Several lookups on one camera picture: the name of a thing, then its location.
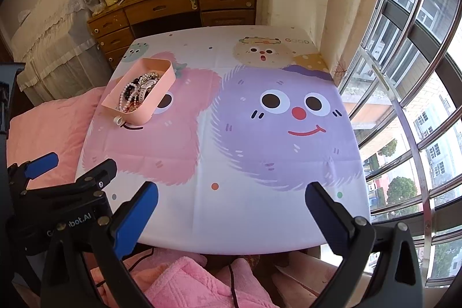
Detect white pearl bracelet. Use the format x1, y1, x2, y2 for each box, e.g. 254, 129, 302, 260
117, 80, 140, 113

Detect long pearl necklace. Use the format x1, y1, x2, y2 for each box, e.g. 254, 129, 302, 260
128, 71, 164, 110

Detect pink smart watch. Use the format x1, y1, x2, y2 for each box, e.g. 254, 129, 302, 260
138, 78, 158, 103

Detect pink jewelry box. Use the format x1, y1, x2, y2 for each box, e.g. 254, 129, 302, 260
102, 58, 175, 126

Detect cartoon printed tablecloth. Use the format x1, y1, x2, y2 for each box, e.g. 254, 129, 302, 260
77, 26, 370, 255

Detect wooden desk with drawers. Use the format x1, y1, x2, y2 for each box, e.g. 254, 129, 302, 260
87, 0, 257, 69

